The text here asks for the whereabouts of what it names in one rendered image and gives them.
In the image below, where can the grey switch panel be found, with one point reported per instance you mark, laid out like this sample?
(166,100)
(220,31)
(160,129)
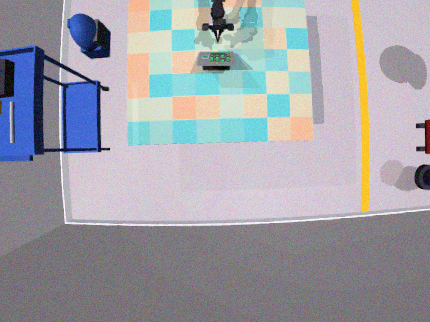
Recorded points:
(216,60)

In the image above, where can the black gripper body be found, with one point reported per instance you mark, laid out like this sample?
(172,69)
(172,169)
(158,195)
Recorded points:
(229,26)

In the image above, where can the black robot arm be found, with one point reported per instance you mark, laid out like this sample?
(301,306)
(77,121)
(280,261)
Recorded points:
(218,10)

